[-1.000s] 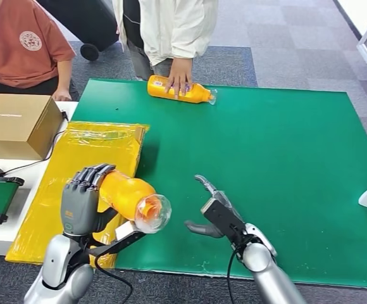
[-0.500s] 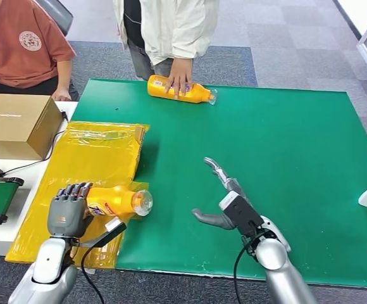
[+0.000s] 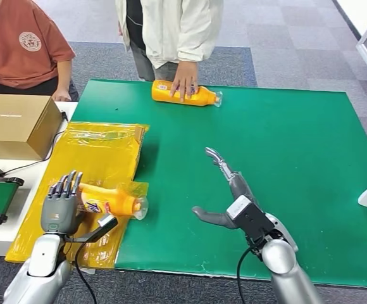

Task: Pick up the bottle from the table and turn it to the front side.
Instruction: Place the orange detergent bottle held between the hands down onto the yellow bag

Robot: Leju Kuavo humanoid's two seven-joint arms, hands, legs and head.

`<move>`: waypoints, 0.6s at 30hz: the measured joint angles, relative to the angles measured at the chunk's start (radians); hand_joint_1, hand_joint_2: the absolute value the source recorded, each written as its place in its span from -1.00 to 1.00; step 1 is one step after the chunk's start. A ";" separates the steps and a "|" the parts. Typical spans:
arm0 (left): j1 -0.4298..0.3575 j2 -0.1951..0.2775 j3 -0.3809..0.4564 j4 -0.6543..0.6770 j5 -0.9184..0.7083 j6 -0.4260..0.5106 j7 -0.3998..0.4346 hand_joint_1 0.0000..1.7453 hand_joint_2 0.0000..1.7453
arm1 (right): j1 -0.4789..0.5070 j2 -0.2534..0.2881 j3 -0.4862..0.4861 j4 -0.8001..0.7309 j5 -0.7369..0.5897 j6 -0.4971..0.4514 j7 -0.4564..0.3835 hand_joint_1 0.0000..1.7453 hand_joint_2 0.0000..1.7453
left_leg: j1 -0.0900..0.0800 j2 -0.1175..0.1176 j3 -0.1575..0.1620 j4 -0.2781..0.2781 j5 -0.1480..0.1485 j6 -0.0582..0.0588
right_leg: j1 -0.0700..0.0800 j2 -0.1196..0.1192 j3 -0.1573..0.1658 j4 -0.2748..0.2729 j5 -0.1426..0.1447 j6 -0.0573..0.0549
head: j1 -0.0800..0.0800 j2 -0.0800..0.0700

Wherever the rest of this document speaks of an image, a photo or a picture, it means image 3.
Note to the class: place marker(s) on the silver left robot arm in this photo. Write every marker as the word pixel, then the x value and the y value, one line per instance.
pixel 41 268

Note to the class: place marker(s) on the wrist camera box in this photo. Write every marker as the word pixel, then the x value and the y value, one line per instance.
pixel 101 226
pixel 253 220

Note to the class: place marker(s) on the brown cardboard box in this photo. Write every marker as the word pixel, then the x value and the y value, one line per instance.
pixel 16 124

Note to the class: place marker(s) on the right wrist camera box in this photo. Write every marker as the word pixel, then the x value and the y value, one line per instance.
pixel 253 220

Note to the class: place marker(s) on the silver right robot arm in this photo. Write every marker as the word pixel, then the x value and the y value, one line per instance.
pixel 288 268

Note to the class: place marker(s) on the orange bottle with printed label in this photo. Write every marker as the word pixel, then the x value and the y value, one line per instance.
pixel 113 201

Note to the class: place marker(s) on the person's hand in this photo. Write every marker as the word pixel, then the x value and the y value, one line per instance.
pixel 185 77

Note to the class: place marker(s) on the yellow film-wrapped flat box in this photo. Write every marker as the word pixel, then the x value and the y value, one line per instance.
pixel 104 147

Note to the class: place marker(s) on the person standing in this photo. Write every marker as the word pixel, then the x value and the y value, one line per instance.
pixel 177 29

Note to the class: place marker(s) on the green table mat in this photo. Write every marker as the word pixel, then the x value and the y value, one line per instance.
pixel 266 168

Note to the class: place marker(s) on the yellow plastic film sheet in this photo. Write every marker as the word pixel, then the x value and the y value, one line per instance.
pixel 35 235

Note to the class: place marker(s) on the orange bottle with clear cap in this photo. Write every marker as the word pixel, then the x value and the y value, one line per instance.
pixel 207 97

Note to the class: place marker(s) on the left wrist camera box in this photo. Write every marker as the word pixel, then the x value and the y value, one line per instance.
pixel 101 226

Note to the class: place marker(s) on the person sitting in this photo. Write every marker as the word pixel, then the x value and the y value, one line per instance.
pixel 16 54

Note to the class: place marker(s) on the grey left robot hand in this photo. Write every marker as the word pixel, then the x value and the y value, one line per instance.
pixel 58 214

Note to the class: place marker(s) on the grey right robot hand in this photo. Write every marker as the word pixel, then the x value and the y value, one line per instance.
pixel 238 186

